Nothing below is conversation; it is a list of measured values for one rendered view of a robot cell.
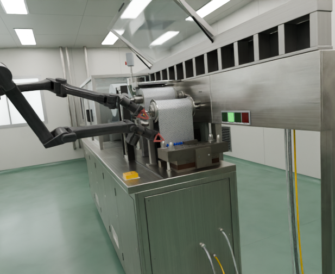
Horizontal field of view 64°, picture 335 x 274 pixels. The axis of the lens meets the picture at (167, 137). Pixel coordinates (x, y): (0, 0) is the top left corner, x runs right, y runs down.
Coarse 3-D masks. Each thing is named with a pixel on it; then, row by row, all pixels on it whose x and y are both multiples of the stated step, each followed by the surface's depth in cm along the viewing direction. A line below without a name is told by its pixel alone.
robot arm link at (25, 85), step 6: (48, 78) 168; (18, 84) 152; (24, 84) 154; (30, 84) 157; (36, 84) 160; (42, 84) 162; (48, 84) 165; (54, 84) 164; (60, 84) 164; (0, 90) 144; (24, 90) 155; (30, 90) 158; (36, 90) 161; (48, 90) 167; (54, 90) 166; (60, 90) 166; (0, 96) 146
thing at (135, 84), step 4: (160, 80) 194; (164, 80) 195; (168, 80) 196; (172, 80) 197; (176, 80) 199; (180, 80) 200; (132, 84) 194; (136, 84) 186; (140, 84) 187; (144, 84) 190; (148, 84) 194; (152, 84) 197; (156, 84) 202
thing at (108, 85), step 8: (96, 80) 281; (104, 80) 250; (112, 80) 253; (120, 80) 256; (144, 80) 265; (88, 88) 284; (96, 88) 359; (104, 88) 250; (112, 88) 253; (104, 112) 252; (112, 112) 255; (104, 120) 253; (112, 120) 256; (96, 136) 276; (104, 136) 254; (112, 136) 257; (120, 136) 260; (104, 144) 255; (112, 144) 258; (120, 144) 261
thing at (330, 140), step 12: (216, 132) 196; (324, 132) 116; (324, 144) 117; (324, 156) 117; (324, 168) 118; (324, 180) 119; (324, 192) 120; (324, 204) 121; (324, 216) 121; (324, 228) 122; (324, 240) 123; (324, 252) 124; (324, 264) 125
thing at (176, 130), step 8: (160, 120) 164; (168, 120) 166; (176, 120) 168; (184, 120) 170; (192, 120) 173; (160, 128) 165; (168, 128) 167; (176, 128) 169; (184, 128) 171; (192, 128) 173; (168, 136) 167; (176, 136) 169; (184, 136) 172; (192, 136) 174; (168, 144) 168
